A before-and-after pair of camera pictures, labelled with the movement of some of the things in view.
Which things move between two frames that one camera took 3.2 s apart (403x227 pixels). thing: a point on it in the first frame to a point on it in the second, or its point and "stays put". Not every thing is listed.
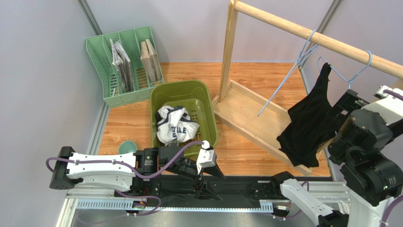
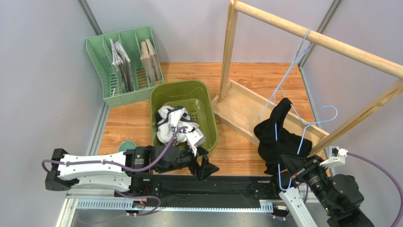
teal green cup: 127,146 stays put
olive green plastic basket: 194,95 stays put
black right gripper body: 341,105 to 302,165
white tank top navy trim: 174,124 stays put
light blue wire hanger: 341,76 to 298,152
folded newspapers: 122,61 stays put
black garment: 309,128 to 274,141
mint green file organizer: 126,63 stays put
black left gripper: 206,192 to 206,169
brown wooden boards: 149,57 stays put
